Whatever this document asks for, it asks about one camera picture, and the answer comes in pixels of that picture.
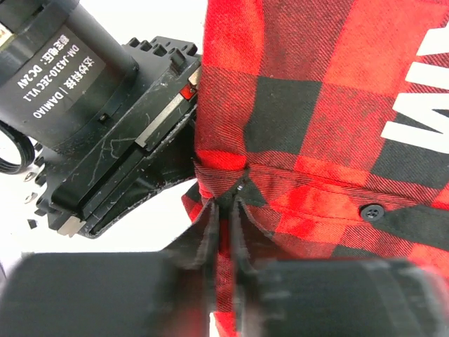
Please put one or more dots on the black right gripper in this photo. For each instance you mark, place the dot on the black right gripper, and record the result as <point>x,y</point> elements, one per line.
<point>128,157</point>

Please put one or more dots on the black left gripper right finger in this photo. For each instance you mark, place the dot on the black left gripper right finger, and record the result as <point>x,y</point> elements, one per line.
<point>277,293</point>

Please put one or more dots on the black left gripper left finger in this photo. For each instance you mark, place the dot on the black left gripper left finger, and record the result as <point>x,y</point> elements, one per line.
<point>165,293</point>

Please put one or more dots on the red black plaid shirt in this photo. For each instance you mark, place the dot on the red black plaid shirt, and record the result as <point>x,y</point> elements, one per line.
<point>330,120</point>

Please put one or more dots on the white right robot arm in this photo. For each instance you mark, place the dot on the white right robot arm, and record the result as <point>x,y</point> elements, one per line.
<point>60,70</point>

